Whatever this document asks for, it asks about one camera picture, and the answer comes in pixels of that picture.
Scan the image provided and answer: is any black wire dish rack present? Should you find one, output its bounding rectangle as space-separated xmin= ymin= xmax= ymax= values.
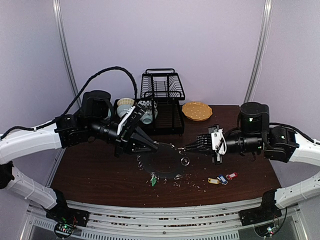
xmin=137 ymin=68 xmax=186 ymax=136

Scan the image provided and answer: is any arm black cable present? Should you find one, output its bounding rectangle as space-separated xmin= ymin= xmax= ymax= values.
xmin=0 ymin=66 xmax=139 ymax=138
xmin=268 ymin=122 xmax=320 ymax=146

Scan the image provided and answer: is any green key tag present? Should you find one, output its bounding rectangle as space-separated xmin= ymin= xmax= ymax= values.
xmin=150 ymin=176 xmax=158 ymax=187

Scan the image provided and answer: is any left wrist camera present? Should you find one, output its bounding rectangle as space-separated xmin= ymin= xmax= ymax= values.
xmin=116 ymin=104 xmax=147 ymax=135

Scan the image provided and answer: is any dotted white bowl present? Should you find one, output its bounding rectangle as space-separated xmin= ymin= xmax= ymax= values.
xmin=138 ymin=100 xmax=158 ymax=109

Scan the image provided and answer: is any left aluminium frame post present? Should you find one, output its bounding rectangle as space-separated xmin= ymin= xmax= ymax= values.
xmin=52 ymin=0 xmax=79 ymax=97

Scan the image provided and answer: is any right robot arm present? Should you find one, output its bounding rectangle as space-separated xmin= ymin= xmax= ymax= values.
xmin=182 ymin=101 xmax=320 ymax=226

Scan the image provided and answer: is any cream patterned bowl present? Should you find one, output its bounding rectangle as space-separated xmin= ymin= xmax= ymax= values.
xmin=117 ymin=97 xmax=135 ymax=107

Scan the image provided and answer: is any red key tag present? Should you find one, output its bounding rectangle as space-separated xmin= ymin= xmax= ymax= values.
xmin=225 ymin=172 xmax=238 ymax=181

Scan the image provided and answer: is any light blue floral bowl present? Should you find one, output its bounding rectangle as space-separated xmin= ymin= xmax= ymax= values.
xmin=140 ymin=108 xmax=158 ymax=125

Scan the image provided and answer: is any right aluminium frame post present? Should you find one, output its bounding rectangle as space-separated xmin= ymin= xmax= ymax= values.
xmin=243 ymin=0 xmax=274 ymax=103

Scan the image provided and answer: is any yellow dotted plate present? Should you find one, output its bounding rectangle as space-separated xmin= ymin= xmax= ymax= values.
xmin=182 ymin=101 xmax=213 ymax=122

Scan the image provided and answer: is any grey perforated keyring disc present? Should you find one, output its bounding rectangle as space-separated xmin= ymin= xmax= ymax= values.
xmin=137 ymin=142 xmax=190 ymax=180

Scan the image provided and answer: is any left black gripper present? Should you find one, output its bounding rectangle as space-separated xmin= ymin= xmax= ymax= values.
xmin=87 ymin=117 xmax=159 ymax=158

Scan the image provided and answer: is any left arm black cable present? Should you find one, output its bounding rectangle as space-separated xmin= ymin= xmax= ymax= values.
xmin=0 ymin=66 xmax=139 ymax=138

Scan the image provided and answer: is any aluminium frame post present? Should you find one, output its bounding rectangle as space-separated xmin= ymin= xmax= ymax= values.
xmin=243 ymin=0 xmax=274 ymax=103
xmin=52 ymin=0 xmax=79 ymax=97

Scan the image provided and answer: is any blue key tag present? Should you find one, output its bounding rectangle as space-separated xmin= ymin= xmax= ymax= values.
xmin=217 ymin=174 xmax=228 ymax=185

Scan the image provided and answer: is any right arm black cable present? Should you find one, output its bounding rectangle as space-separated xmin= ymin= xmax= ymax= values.
xmin=268 ymin=122 xmax=320 ymax=146

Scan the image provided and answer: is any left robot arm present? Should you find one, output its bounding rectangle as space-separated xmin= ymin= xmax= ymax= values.
xmin=0 ymin=90 xmax=158 ymax=228

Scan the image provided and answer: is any light blue ribbed bowl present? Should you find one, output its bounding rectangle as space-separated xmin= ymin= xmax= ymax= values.
xmin=117 ymin=104 xmax=132 ymax=118

